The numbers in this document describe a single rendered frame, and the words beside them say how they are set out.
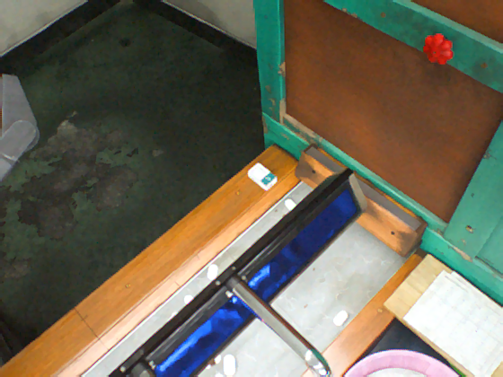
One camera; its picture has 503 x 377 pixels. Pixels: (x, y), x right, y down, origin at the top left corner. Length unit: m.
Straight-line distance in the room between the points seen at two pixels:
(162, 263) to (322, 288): 0.34
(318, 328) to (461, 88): 0.52
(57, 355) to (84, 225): 1.13
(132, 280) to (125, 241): 0.97
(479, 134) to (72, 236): 1.68
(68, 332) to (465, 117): 0.82
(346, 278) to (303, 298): 0.10
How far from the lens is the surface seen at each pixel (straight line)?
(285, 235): 0.66
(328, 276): 1.04
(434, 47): 0.71
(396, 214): 0.98
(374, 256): 1.07
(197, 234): 1.07
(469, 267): 1.02
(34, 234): 2.19
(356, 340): 0.97
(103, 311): 1.05
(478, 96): 0.76
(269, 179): 1.10
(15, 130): 0.89
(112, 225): 2.08
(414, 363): 1.00
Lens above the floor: 1.69
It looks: 56 degrees down
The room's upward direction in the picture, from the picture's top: 7 degrees counter-clockwise
